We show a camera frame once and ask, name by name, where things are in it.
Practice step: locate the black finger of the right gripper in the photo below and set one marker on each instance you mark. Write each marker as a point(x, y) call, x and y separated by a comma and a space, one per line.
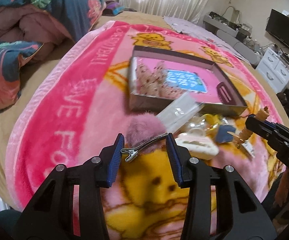
point(276, 135)

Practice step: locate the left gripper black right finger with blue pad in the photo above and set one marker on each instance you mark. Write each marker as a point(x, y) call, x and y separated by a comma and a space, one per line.
point(221, 205)

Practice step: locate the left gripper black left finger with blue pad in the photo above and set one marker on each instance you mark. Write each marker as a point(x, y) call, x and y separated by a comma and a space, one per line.
point(68, 205)

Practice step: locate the blue square hair clip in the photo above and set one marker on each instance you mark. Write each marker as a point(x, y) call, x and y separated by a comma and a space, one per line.
point(224, 134)

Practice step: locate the white claw hair clip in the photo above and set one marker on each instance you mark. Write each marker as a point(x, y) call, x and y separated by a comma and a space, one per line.
point(201, 147)

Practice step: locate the clear plastic packet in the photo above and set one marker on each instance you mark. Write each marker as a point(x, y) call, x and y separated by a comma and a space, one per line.
point(179, 112)

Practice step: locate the pink pompom hair clip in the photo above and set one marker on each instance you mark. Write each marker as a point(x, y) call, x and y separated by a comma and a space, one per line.
point(145, 134)

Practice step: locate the yellow item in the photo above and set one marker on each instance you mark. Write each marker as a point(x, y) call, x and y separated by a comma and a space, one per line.
point(210, 122)

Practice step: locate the white drawer cabinet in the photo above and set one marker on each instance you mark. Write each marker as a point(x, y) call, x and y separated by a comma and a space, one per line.
point(275, 70)

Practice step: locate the pearl butterfly hair clip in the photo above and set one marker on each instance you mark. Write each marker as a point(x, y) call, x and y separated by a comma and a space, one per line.
point(198, 127)

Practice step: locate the pink bear fleece blanket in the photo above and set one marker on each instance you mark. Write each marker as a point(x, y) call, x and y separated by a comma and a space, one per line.
point(82, 106)

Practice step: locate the black flat television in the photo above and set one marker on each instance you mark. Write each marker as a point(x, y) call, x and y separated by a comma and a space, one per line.
point(278, 27)

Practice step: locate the grey cluttered desk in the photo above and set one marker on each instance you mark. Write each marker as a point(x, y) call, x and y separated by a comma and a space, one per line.
point(230, 33)

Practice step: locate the shallow cardboard tray box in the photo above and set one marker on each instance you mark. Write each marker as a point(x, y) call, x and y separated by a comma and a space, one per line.
point(208, 71)

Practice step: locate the speckled sheer bow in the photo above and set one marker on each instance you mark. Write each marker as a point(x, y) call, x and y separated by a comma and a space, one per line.
point(154, 82)

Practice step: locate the lavender sheet on bed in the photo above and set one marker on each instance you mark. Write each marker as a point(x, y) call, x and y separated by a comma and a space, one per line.
point(189, 28)

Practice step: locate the floral navy pink duvet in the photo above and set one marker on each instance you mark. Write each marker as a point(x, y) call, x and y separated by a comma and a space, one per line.
point(31, 29)

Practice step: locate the purple striped pillow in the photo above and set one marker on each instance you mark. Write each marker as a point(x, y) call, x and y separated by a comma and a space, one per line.
point(113, 8)

